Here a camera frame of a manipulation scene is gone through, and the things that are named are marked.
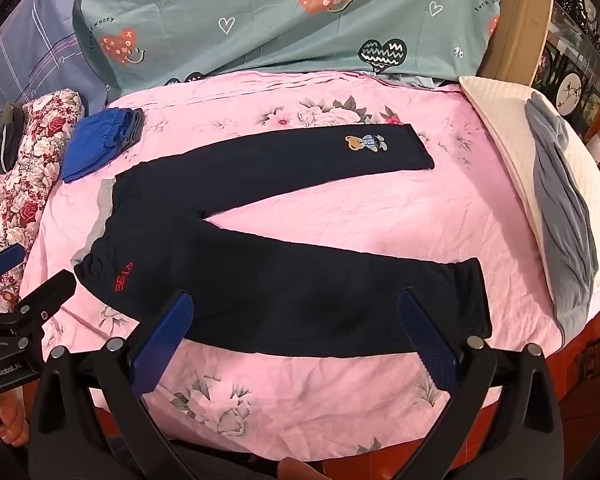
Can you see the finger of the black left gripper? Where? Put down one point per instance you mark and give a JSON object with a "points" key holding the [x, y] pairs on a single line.
{"points": [[46, 300]]}

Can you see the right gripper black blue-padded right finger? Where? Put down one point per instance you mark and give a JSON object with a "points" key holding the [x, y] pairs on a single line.
{"points": [[524, 439]]}

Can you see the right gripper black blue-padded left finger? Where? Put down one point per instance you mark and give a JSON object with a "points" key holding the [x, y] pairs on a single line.
{"points": [[67, 441]]}

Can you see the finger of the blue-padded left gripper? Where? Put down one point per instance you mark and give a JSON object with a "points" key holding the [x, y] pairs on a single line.
{"points": [[10, 257]]}

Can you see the dark navy bear pants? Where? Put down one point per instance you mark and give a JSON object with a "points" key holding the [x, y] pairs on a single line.
{"points": [[255, 294]]}

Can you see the person's left hand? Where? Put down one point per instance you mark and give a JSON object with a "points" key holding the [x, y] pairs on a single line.
{"points": [[14, 427]]}

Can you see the red floral pillow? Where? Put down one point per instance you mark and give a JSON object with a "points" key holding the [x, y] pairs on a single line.
{"points": [[48, 125]]}

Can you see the pink floral bed sheet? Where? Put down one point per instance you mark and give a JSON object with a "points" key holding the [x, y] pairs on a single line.
{"points": [[467, 206]]}

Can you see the blue folded garment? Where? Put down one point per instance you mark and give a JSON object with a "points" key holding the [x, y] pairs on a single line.
{"points": [[99, 139]]}

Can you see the grey cloth on pillow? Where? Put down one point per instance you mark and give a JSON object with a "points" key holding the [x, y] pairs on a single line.
{"points": [[568, 240]]}

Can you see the blue plaid pillow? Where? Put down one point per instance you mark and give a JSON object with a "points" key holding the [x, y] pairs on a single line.
{"points": [[40, 53]]}

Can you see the teal heart-print quilt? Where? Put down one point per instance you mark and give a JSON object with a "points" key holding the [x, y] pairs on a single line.
{"points": [[139, 44]]}

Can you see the white textured pillow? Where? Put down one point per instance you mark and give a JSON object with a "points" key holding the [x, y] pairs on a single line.
{"points": [[500, 105]]}

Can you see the wooden headboard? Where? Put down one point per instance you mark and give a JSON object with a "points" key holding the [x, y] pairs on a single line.
{"points": [[516, 46]]}

